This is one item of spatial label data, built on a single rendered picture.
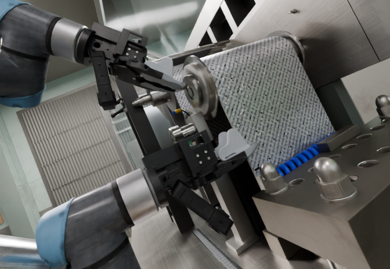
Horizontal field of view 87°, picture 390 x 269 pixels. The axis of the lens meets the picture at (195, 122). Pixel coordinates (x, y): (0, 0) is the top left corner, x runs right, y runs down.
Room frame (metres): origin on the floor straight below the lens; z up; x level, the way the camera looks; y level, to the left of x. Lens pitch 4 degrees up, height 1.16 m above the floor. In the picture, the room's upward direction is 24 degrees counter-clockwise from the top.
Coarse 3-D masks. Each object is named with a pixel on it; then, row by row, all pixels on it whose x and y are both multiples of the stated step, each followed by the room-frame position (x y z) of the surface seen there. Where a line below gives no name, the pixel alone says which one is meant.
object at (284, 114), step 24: (288, 72) 0.46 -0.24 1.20; (240, 96) 0.41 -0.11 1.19; (264, 96) 0.43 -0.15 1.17; (288, 96) 0.45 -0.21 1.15; (312, 96) 0.47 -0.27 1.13; (240, 120) 0.40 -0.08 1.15; (264, 120) 0.42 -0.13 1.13; (288, 120) 0.44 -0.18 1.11; (312, 120) 0.46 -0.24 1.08; (264, 144) 0.41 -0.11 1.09; (288, 144) 0.43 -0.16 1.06; (312, 144) 0.45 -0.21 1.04
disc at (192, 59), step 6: (186, 60) 0.44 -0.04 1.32; (192, 60) 0.42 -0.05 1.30; (198, 60) 0.40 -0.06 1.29; (198, 66) 0.41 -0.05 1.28; (204, 66) 0.39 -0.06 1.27; (204, 72) 0.40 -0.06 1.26; (210, 72) 0.39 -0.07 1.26; (210, 78) 0.39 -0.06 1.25; (210, 84) 0.40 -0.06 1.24; (216, 90) 0.39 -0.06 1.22; (216, 96) 0.40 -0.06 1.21; (216, 102) 0.40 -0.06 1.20; (216, 108) 0.41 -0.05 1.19; (210, 114) 0.45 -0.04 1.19; (216, 114) 0.43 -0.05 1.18
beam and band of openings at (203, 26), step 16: (208, 0) 0.81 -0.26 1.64; (224, 0) 0.73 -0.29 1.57; (240, 0) 0.76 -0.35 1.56; (256, 0) 0.62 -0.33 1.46; (208, 16) 0.85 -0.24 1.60; (224, 16) 0.85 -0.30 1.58; (240, 16) 0.75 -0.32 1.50; (192, 32) 1.02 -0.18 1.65; (208, 32) 0.90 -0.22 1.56; (224, 32) 0.90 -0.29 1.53; (192, 48) 1.09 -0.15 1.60; (224, 48) 0.85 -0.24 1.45
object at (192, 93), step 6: (186, 78) 0.43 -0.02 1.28; (192, 78) 0.42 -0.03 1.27; (186, 84) 0.45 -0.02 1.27; (192, 84) 0.42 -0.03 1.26; (198, 84) 0.41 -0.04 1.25; (186, 90) 0.46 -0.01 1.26; (192, 90) 0.44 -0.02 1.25; (198, 90) 0.41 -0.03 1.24; (186, 96) 0.48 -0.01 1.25; (192, 96) 0.46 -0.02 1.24; (198, 96) 0.42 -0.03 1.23; (192, 102) 0.46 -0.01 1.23; (198, 102) 0.43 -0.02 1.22
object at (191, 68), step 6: (186, 66) 0.43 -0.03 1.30; (192, 66) 0.41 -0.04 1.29; (186, 72) 0.45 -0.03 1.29; (192, 72) 0.42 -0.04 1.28; (198, 72) 0.40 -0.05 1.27; (198, 78) 0.41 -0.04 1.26; (204, 78) 0.40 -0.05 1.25; (204, 84) 0.40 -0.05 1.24; (204, 90) 0.40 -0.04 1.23; (210, 90) 0.40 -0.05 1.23; (204, 96) 0.42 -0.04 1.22; (210, 96) 0.41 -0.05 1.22; (204, 102) 0.43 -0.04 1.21; (210, 102) 0.41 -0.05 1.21; (198, 108) 0.47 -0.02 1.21; (204, 108) 0.44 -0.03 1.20; (210, 108) 0.43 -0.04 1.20; (204, 114) 0.45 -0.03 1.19
